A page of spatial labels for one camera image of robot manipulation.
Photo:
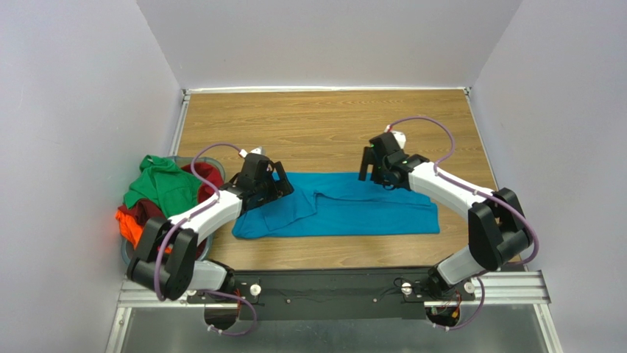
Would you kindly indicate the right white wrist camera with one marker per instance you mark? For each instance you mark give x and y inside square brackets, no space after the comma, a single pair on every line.
[399,136]

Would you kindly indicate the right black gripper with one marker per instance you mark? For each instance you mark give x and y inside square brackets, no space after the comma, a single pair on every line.
[372,166]

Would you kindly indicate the green t shirt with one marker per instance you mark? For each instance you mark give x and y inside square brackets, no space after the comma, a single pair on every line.
[162,182]

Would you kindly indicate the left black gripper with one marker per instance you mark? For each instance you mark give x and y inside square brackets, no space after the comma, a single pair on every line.
[273,183]

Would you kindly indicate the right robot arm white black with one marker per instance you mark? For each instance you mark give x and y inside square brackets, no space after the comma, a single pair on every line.
[496,231]

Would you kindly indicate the dark red t shirt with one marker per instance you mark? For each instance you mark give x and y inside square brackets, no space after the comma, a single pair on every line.
[208,178]

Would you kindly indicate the grey laundry basket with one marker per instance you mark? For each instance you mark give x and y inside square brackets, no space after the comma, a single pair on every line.
[215,166]

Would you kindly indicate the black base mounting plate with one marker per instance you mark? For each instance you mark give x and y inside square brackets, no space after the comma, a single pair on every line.
[334,294]

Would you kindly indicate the blue t shirt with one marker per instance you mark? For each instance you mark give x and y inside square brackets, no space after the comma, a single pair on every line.
[338,204]

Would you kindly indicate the orange t shirt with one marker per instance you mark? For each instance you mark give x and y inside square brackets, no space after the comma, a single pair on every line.
[132,222]

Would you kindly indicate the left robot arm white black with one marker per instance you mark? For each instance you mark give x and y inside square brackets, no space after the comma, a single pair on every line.
[165,259]

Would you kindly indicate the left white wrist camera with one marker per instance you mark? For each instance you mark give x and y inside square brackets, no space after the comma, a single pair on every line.
[258,150]

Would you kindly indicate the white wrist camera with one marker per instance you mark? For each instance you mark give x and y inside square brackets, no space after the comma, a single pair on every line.
[258,150]
[399,136]

